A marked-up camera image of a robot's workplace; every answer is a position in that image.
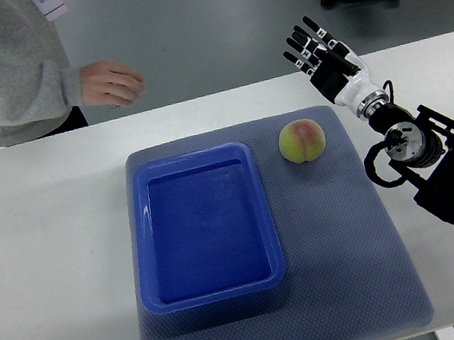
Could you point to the blue-grey mesh mat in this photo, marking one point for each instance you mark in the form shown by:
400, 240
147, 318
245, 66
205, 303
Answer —
348, 274

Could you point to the yellow-pink peach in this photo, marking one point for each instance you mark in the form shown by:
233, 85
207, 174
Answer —
302, 141

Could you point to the blue plastic tray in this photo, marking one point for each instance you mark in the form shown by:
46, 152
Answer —
204, 231

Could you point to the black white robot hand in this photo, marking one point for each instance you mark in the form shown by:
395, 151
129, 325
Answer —
334, 69

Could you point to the person's bare hand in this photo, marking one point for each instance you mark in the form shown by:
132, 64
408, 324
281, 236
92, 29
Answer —
110, 84

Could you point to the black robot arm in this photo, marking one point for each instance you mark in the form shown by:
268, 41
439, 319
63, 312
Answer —
416, 149

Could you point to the white name badge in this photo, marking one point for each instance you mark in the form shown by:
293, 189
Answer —
51, 9

